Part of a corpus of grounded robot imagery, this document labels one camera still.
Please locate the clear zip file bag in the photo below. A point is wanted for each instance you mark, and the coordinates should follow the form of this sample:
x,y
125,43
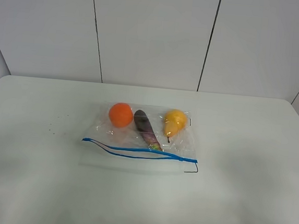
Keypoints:
x,y
106,146

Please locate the purple eggplant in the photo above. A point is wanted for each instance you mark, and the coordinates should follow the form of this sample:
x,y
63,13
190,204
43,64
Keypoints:
x,y
145,130

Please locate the orange fruit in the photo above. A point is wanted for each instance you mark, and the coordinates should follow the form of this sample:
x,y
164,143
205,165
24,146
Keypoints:
x,y
120,115

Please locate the yellow pear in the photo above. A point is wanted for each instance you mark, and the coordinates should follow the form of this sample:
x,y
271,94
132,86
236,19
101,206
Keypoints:
x,y
174,122

